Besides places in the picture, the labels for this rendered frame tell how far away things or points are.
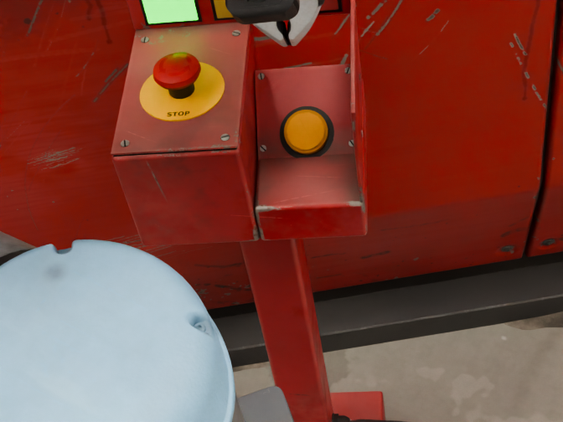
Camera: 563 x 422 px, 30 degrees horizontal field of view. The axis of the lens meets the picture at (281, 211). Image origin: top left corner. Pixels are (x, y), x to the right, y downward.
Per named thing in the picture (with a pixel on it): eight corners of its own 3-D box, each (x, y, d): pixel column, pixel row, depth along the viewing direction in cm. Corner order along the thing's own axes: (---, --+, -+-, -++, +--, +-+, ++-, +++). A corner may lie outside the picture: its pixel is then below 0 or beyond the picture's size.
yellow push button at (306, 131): (287, 157, 93) (284, 153, 91) (286, 115, 93) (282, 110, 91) (330, 155, 92) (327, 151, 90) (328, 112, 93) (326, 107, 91)
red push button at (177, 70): (157, 114, 87) (147, 82, 85) (162, 81, 90) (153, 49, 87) (204, 111, 87) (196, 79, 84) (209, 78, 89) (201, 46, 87)
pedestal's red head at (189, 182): (142, 248, 93) (89, 100, 80) (162, 121, 103) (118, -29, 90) (368, 237, 91) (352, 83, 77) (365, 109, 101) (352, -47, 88)
